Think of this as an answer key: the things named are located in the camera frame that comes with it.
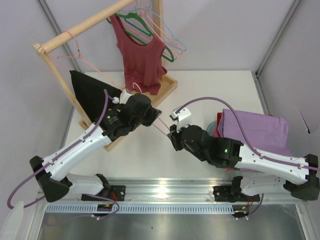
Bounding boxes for wooden clothes rack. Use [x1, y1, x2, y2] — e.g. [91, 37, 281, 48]
[32, 0, 178, 152]

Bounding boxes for maroon tank top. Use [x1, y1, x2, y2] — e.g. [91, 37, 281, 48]
[109, 15, 167, 95]

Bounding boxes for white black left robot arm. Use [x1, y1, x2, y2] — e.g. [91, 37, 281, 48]
[29, 93, 162, 203]

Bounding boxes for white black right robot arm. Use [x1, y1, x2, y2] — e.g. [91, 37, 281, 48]
[168, 124, 320, 201]

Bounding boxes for empty pink wire hanger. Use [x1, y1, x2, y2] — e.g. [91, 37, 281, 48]
[119, 0, 185, 61]

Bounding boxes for green hanger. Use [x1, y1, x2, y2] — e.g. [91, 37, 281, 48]
[115, 12, 175, 63]

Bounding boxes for aluminium rail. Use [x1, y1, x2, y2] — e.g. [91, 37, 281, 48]
[49, 178, 308, 205]

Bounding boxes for colourful clothes in basin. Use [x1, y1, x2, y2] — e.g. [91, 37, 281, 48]
[224, 167, 240, 172]

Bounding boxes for red folded cloth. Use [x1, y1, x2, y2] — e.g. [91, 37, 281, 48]
[215, 111, 241, 172]

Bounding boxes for teal plastic basin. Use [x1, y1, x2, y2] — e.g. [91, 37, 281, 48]
[206, 121, 220, 137]

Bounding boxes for black garment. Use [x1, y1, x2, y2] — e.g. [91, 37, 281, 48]
[69, 70, 122, 122]

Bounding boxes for pink wire hanger with trousers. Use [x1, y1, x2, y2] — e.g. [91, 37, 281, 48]
[132, 81, 173, 137]

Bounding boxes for pink wire hanger with black garment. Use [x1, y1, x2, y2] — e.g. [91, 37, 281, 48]
[49, 30, 125, 91]

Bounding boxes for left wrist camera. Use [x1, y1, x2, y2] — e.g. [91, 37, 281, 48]
[112, 88, 132, 104]

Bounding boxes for white slotted cable duct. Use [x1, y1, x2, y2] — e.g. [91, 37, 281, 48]
[46, 203, 235, 215]

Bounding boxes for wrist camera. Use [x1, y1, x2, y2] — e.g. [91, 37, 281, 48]
[112, 88, 132, 104]
[169, 107, 192, 133]

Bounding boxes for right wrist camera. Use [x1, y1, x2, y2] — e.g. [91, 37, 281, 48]
[169, 107, 192, 133]

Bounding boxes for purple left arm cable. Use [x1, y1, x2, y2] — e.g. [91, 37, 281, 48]
[6, 89, 120, 221]

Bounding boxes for purple trousers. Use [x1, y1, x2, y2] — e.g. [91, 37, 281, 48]
[222, 109, 292, 157]

